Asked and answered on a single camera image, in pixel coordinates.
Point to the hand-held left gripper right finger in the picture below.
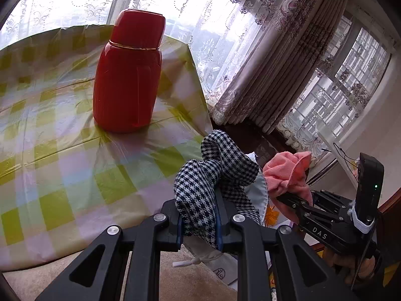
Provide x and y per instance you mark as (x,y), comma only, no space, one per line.
(219,222)

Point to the green checked plastic tablecloth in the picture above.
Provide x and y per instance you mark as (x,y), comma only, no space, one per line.
(62,178)

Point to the mauve embroidered drape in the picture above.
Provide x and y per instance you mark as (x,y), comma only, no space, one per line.
(266,69)

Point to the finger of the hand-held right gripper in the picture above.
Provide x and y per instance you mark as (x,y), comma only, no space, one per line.
(294,206)

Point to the short white lace curtain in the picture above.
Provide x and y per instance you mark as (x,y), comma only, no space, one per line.
(329,106)

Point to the floral lace sheer curtain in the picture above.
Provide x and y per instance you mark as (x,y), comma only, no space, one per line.
(203,22)

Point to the pink cloth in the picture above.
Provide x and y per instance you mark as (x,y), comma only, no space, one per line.
(288,172)

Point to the houndstooth check cloth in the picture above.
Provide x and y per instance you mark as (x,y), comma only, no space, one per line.
(219,160)

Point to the red thermos flask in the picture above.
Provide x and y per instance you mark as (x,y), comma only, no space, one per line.
(125,84)

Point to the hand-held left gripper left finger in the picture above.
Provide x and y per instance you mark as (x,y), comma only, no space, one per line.
(179,225)

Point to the person's right hand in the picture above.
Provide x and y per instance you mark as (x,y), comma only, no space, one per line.
(344,265)

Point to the fruit print fabric pouch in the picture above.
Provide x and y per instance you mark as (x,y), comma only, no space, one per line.
(272,214)

